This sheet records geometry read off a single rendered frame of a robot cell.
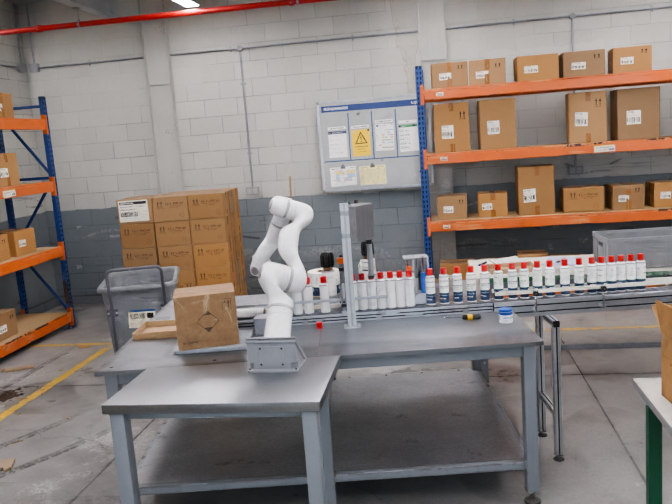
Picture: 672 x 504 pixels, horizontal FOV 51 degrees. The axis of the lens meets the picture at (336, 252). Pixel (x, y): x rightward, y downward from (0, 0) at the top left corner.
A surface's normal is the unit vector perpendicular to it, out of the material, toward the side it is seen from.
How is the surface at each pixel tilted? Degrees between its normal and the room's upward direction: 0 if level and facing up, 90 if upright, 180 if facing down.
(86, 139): 90
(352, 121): 90
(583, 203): 91
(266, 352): 90
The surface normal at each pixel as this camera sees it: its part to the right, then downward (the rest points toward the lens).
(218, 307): 0.19, 0.14
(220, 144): -0.15, 0.16
